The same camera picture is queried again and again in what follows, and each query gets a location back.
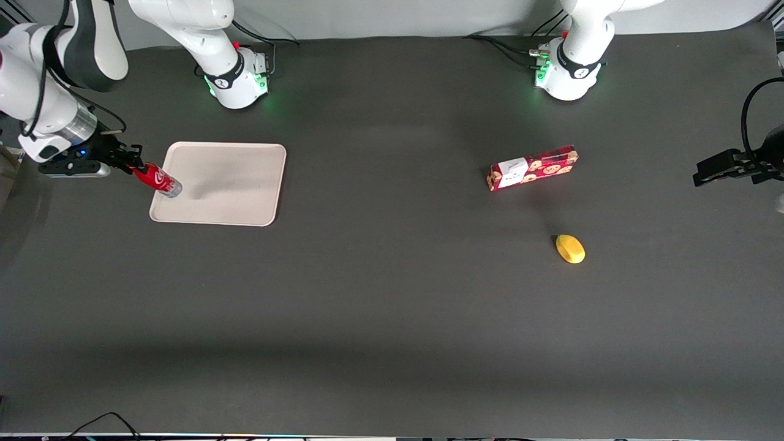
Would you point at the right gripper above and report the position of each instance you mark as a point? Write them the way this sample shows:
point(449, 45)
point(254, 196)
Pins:
point(105, 149)

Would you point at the beige plastic tray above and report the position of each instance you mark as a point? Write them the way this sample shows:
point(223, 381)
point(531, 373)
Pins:
point(226, 190)

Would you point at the black frame strut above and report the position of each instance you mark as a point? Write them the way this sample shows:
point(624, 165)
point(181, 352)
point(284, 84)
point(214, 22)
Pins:
point(15, 11)

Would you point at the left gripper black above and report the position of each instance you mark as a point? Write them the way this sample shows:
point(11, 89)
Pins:
point(752, 164)

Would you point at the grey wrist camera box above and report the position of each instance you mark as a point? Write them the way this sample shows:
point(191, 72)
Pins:
point(73, 169)

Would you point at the yellow lemon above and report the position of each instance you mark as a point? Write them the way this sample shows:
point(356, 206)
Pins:
point(571, 249)

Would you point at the red coke bottle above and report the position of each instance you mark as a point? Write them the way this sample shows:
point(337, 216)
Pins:
point(162, 182)

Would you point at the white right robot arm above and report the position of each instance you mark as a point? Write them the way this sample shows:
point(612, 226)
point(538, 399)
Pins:
point(37, 92)

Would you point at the red cookie box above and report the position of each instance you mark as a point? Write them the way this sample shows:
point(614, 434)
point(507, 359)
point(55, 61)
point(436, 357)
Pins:
point(533, 169)

